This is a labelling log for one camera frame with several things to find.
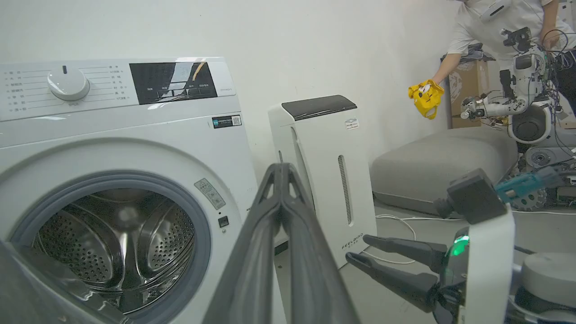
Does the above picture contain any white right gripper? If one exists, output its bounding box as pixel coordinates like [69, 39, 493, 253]
[346, 205, 516, 324]

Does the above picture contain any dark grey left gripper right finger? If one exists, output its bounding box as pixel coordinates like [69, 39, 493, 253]
[282, 163, 360, 324]

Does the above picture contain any dark grey wrist camera box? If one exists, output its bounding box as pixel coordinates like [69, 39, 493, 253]
[434, 168, 508, 225]

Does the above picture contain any teal cable connector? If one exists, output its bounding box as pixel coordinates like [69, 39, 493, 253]
[494, 166, 567, 204]

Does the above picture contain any white round washer dial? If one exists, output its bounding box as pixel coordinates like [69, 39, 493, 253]
[47, 66, 90, 102]

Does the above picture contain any black washer display panel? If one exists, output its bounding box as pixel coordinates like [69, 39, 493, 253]
[129, 61, 218, 105]

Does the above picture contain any white air purifier black top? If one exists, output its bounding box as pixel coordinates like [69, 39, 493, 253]
[268, 94, 378, 270]

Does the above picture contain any grey warning sticker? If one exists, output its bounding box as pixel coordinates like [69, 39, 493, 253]
[194, 178, 226, 211]

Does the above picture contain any white front-load washing machine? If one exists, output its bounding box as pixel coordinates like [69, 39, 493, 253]
[0, 56, 288, 324]

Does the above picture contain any yellow plush toy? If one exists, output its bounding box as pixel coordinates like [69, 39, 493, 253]
[408, 79, 445, 120]

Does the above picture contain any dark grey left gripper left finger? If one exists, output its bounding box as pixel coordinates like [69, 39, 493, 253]
[202, 163, 283, 324]

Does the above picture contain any steel perforated washer drum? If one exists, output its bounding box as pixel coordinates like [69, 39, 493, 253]
[34, 189, 196, 315]

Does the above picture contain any white grey background robot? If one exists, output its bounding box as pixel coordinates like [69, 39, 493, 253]
[459, 27, 576, 213]

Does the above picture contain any brown cardboard box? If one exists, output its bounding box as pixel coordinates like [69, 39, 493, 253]
[448, 58, 492, 130]

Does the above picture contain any person in white shirt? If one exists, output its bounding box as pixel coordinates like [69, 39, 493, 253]
[432, 0, 576, 113]

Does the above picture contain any grey beanbag sofa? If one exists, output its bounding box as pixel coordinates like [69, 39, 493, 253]
[370, 127, 519, 216]

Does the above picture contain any black energy label sticker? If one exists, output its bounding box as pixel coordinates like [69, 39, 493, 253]
[211, 115, 243, 130]

